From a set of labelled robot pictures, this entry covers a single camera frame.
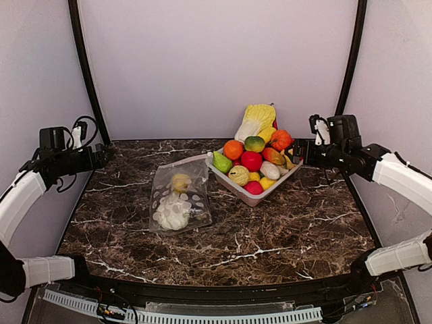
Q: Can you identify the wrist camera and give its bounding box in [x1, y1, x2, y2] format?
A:
[72, 115, 99, 149]
[309, 114, 331, 146]

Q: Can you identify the dark purple eggplant toy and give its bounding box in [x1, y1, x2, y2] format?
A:
[188, 200, 209, 221]

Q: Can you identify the white cauliflower toy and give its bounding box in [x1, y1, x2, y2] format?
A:
[153, 192, 191, 231]

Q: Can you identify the red apple toy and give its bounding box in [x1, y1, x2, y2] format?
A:
[240, 151, 263, 172]

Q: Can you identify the clear dotted zip top bag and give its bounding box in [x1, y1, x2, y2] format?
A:
[148, 154, 213, 236]

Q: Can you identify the right black frame post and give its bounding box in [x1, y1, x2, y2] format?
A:
[335, 0, 368, 115]

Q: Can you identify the napa cabbage toy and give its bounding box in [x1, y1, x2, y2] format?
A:
[234, 104, 276, 143]

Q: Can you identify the left black frame post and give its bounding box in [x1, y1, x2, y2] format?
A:
[67, 0, 111, 146]

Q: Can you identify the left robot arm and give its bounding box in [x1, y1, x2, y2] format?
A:
[1, 121, 107, 303]

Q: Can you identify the yellow lemon toy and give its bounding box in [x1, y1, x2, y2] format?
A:
[171, 173, 192, 193]

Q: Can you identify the pink plastic food tray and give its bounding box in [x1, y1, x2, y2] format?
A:
[205, 152, 303, 207]

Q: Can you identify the pale yellow cabbage toy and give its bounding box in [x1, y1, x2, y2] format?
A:
[228, 165, 250, 186]

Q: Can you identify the white slotted cable duct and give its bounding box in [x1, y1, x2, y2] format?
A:
[43, 290, 323, 324]

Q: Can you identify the black frame post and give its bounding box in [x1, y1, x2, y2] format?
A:
[335, 0, 368, 115]
[67, 0, 111, 146]

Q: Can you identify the white garlic toy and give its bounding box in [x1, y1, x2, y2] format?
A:
[260, 161, 281, 180]

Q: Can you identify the orange pumpkin toy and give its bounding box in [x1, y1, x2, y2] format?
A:
[270, 130, 294, 151]

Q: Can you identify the red yellow mango toy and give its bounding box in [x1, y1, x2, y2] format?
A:
[261, 147, 286, 165]

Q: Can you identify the green yellow mango toy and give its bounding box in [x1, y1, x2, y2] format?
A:
[244, 136, 266, 153]

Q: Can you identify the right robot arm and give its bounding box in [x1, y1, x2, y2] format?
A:
[293, 115, 431, 277]

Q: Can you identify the black curved front rail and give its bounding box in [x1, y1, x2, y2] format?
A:
[59, 274, 373, 306]

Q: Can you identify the small red fruit toy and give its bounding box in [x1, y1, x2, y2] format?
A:
[243, 181, 264, 195]

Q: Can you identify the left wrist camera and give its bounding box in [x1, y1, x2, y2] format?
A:
[72, 115, 99, 149]

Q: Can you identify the small yellow fruit toy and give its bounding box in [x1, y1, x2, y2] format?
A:
[259, 177, 277, 191]

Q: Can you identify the orange fruit toy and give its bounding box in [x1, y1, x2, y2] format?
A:
[223, 140, 244, 161]

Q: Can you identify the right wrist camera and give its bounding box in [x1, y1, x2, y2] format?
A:
[309, 114, 331, 146]

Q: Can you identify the green chayote toy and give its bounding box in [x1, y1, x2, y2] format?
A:
[213, 151, 233, 173]

